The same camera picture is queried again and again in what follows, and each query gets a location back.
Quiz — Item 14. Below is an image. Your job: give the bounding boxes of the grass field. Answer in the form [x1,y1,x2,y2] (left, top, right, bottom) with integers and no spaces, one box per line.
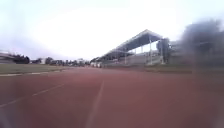
[0,63,69,75]

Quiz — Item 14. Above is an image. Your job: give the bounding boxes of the roofed grandstand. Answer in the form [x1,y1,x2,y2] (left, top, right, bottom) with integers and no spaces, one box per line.
[90,28,174,68]

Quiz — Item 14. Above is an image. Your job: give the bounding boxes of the red running track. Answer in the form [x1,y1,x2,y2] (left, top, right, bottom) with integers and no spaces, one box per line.
[0,67,224,128]

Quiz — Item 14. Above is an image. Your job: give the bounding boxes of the pale building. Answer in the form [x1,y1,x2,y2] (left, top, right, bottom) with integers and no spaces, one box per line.
[0,51,16,64]

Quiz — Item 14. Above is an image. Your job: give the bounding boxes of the distant row of trees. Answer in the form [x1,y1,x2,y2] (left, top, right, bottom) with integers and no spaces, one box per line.
[31,56,91,67]

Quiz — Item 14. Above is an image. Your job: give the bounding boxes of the grass strip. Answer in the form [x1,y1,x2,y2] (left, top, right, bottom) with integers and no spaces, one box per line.
[103,63,224,75]

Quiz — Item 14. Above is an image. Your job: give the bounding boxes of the dark clump of trees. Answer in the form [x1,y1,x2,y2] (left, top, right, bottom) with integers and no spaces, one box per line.
[179,19,224,66]

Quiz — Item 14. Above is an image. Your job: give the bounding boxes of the white painted lane lines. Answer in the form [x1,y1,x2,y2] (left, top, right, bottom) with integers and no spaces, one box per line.
[0,79,106,128]

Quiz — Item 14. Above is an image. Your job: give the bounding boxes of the narrow dark tree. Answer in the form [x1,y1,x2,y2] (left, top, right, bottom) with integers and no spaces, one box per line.
[156,37,171,64]

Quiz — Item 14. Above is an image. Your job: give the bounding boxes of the pale kerb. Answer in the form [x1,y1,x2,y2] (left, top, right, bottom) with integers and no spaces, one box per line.
[0,69,66,78]

